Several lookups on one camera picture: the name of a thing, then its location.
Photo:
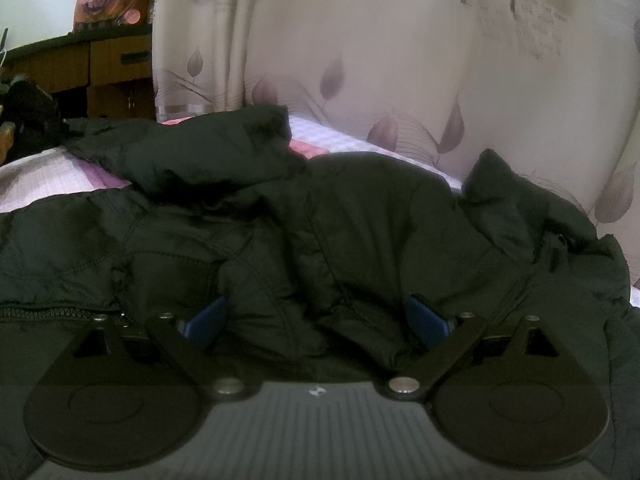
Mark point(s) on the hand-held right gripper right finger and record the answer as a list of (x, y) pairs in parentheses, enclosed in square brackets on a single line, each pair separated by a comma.
[(426, 321)]

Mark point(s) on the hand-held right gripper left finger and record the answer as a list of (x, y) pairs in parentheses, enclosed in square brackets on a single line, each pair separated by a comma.
[(206, 322)]

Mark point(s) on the black padded jacket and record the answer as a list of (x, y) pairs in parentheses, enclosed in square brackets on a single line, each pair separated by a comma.
[(350, 220)]

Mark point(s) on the wooden desk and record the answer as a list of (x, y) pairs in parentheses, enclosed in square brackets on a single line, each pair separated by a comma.
[(60, 67)]

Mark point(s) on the pink checkered bed sheet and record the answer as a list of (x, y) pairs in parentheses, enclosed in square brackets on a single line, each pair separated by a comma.
[(40, 180)]

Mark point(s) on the leaf print curtain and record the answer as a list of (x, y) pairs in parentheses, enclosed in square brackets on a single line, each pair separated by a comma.
[(375, 35)]

